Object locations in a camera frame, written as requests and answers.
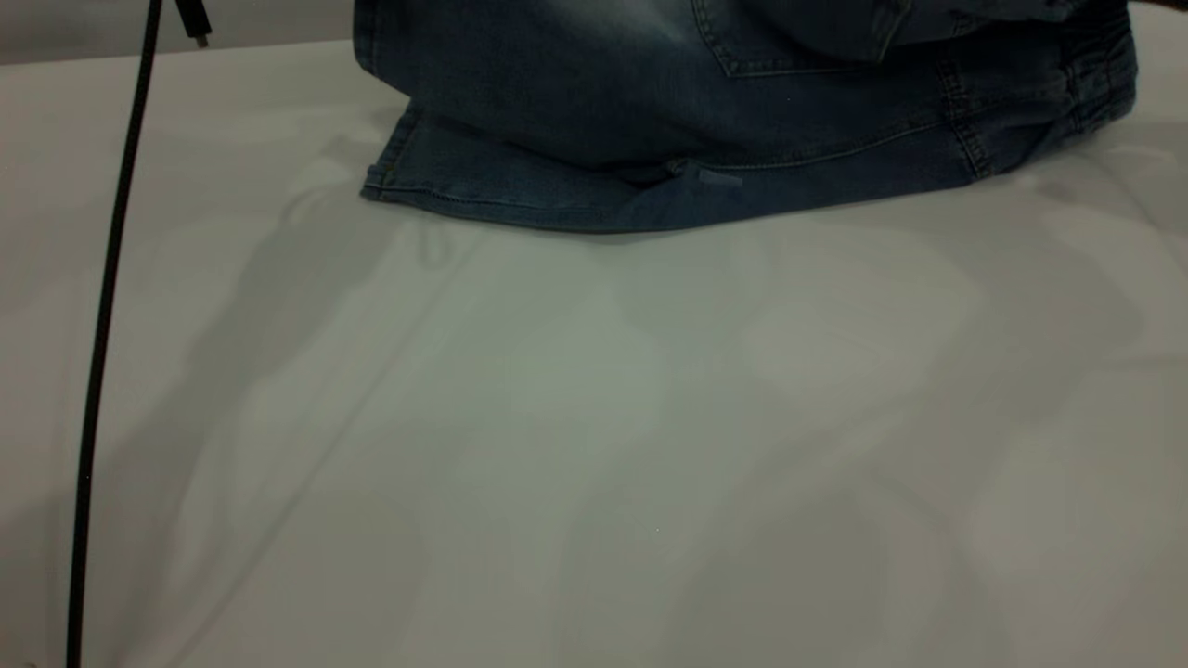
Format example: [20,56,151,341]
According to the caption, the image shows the blue denim pants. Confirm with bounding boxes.
[353,0,1139,233]

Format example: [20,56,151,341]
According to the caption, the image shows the short black plug cable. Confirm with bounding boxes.
[174,0,213,47]

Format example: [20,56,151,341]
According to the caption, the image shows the long black braided cable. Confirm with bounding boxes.
[65,0,166,668]

